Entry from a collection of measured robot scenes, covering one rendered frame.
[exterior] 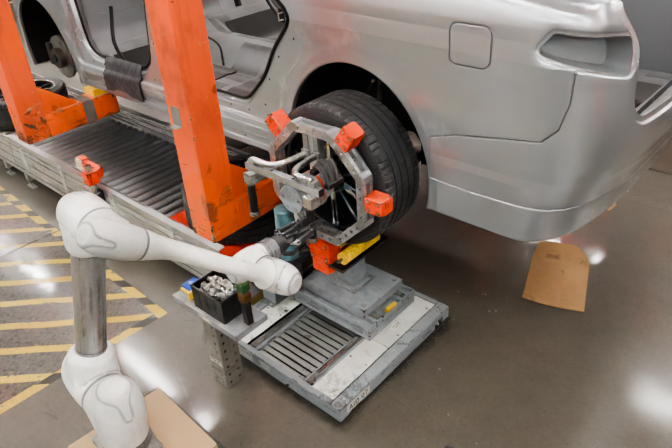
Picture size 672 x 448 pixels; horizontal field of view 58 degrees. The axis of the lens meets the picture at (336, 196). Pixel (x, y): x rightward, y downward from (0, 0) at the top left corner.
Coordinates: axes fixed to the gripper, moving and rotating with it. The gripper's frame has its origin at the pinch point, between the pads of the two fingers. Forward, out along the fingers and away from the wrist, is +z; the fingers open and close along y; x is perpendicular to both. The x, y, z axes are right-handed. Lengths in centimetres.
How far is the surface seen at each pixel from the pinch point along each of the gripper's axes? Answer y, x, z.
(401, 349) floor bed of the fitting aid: 22, -75, 28
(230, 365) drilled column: -30, -71, -30
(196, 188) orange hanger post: -66, -3, -6
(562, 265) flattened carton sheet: 50, -82, 140
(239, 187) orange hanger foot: -62, -11, 15
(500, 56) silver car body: 52, 62, 46
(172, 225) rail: -110, -44, 3
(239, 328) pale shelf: -13, -38, -33
